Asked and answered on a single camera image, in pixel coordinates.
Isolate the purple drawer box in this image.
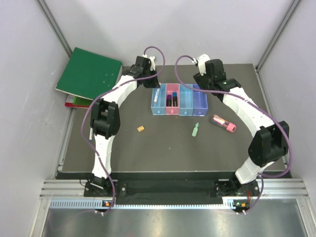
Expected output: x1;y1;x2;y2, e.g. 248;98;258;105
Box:
193;90;208;116

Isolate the white pencil orange tip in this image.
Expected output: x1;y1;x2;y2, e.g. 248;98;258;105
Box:
153;84;161;104

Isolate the pink drawer box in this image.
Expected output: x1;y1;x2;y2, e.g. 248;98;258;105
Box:
165;83;180;115

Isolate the light blue drawer box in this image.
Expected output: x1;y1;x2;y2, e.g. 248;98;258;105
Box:
151;83;166;116
179;84;194;116

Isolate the black highlighter blue cap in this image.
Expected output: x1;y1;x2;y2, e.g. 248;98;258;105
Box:
172;92;178;107

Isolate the black marker purple cap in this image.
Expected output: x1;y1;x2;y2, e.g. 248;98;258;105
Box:
166;94;172;107

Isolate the green ring binder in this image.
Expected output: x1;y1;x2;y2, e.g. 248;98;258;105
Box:
55;47;122;100

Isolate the small orange eraser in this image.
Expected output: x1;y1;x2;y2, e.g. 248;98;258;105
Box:
137;126;144;132

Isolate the red and green folder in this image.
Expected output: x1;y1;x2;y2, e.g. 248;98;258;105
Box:
65;95;92;108

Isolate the white marker blue cap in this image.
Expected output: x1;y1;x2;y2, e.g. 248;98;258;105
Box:
89;127;93;141

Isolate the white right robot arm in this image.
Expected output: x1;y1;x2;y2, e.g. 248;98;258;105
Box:
193;54;289;196

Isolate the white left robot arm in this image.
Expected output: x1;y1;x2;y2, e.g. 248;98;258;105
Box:
90;54;160;196

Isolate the colourful tube pink cap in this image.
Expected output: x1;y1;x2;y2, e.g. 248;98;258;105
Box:
212;115;237;132

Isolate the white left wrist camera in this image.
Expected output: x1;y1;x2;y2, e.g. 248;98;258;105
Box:
149;56;156;71

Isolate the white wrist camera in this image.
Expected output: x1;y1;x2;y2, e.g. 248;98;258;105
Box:
192;54;210;76
149;56;156;71

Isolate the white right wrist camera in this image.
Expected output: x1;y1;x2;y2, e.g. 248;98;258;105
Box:
192;54;210;76

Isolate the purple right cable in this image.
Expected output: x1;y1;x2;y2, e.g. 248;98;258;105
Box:
174;55;294;215

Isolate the aluminium frame post right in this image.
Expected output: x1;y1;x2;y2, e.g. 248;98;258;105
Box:
254;0;302;72

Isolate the aluminium frame post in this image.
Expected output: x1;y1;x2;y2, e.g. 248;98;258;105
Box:
35;0;73;58
254;0;302;72

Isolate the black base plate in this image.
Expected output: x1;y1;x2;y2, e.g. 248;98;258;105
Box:
84;180;259;202

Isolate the aluminium frame post left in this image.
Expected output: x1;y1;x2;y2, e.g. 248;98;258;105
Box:
35;0;73;58

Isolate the white slotted cable duct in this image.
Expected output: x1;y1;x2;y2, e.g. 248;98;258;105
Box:
49;196;250;210

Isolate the aluminium front rail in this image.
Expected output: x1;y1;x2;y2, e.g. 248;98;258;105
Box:
39;179;308;201

